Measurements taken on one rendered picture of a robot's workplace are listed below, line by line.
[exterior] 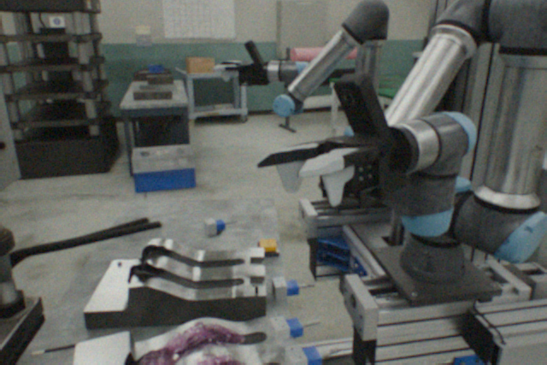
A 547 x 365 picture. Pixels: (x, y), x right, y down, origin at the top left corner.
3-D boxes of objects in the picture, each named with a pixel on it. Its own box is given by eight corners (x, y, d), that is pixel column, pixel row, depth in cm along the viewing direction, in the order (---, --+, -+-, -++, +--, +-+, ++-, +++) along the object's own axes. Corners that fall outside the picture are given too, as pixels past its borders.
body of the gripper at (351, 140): (359, 210, 50) (420, 188, 57) (355, 141, 48) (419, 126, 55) (316, 198, 56) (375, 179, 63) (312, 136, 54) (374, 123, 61)
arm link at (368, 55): (343, 157, 152) (352, -3, 134) (347, 146, 166) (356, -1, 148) (376, 160, 149) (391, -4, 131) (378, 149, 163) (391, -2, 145)
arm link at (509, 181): (474, 232, 98) (520, -22, 80) (544, 260, 87) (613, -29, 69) (444, 247, 91) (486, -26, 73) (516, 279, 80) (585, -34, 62)
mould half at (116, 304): (263, 270, 143) (263, 235, 139) (266, 322, 118) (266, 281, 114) (115, 275, 140) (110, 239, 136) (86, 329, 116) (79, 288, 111)
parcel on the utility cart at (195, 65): (210, 74, 699) (210, 56, 689) (215, 76, 670) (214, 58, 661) (186, 74, 684) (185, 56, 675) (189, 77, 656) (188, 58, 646)
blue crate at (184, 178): (193, 174, 465) (192, 156, 458) (196, 188, 427) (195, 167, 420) (137, 179, 451) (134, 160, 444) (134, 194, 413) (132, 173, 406)
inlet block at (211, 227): (233, 224, 176) (233, 213, 174) (238, 229, 171) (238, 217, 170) (204, 232, 170) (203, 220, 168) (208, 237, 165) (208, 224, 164)
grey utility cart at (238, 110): (240, 117, 748) (238, 64, 717) (248, 123, 702) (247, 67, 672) (178, 122, 710) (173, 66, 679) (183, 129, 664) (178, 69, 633)
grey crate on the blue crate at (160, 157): (192, 156, 458) (191, 144, 453) (195, 168, 420) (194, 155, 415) (134, 161, 444) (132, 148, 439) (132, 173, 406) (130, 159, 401)
